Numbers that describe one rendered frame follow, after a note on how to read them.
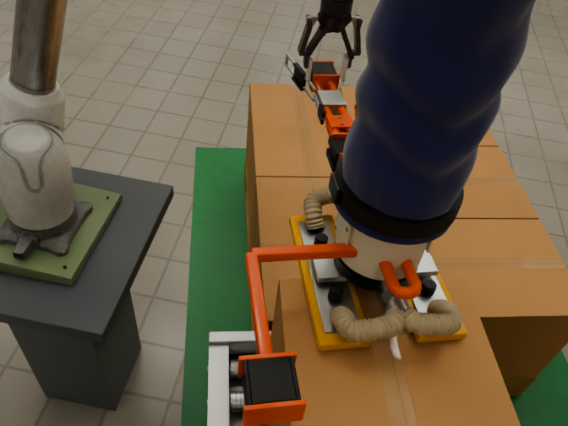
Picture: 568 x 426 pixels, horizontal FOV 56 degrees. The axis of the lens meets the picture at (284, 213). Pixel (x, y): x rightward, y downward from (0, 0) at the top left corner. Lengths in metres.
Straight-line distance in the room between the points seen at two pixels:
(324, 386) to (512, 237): 1.14
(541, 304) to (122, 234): 1.24
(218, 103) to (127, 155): 0.66
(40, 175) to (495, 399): 1.02
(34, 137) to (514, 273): 1.43
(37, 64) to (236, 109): 1.91
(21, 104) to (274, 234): 0.81
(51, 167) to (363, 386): 0.80
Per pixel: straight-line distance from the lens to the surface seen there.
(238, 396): 1.40
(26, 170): 1.27
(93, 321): 1.30
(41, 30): 1.32
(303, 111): 2.22
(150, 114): 3.10
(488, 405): 1.05
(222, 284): 2.25
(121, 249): 1.41
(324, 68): 1.48
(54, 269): 1.37
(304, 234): 1.15
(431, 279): 1.13
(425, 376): 1.04
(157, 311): 2.19
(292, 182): 1.88
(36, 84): 1.39
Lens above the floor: 1.82
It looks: 46 degrees down
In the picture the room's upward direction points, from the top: 8 degrees clockwise
